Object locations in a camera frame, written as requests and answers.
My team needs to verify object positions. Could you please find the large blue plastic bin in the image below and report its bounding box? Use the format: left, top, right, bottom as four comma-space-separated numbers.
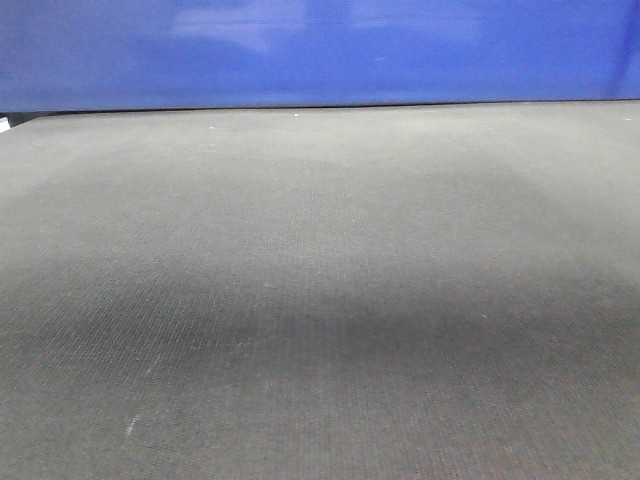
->
1, 1, 639, 112

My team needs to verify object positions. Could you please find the dark conveyor belt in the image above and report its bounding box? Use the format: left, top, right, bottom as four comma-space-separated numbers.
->
1, 102, 639, 479

